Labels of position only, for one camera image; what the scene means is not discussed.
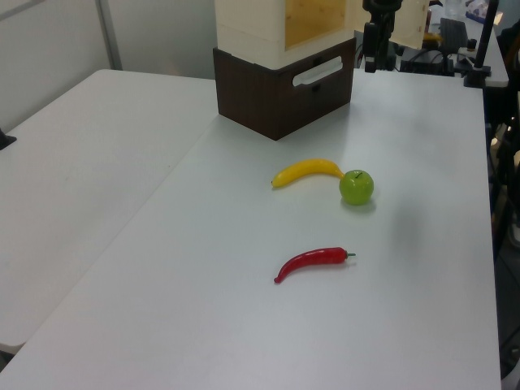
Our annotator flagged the dark brown drawer box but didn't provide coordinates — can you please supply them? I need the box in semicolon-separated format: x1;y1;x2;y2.
212;38;358;142

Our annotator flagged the cream cabinet door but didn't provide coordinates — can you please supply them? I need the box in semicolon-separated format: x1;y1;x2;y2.
388;0;429;50

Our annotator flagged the cream plastic container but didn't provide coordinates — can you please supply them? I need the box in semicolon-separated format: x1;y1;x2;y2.
214;0;358;69

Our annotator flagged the yellow toy banana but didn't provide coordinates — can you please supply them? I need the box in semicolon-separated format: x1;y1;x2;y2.
271;158;346;190

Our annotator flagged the black pole with clamp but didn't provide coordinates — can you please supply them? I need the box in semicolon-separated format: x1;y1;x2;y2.
464;0;501;88

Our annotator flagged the black bracket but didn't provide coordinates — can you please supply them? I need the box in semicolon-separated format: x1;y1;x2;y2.
0;127;19;152

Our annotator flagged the black electronics box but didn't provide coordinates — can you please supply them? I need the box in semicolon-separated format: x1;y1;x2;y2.
399;48;457;77

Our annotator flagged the red toy chili pepper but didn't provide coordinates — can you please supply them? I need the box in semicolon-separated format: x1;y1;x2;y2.
273;246;358;284

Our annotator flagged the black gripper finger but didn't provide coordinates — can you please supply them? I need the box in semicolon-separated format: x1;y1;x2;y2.
363;21;378;74
379;14;398;71

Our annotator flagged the green toy apple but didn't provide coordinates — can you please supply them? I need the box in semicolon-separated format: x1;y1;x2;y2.
339;169;375;206

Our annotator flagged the white drawer handle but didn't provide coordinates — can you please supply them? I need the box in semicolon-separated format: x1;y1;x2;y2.
292;55;345;88

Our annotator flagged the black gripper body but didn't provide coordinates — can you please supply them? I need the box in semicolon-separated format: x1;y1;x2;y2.
362;0;404;24

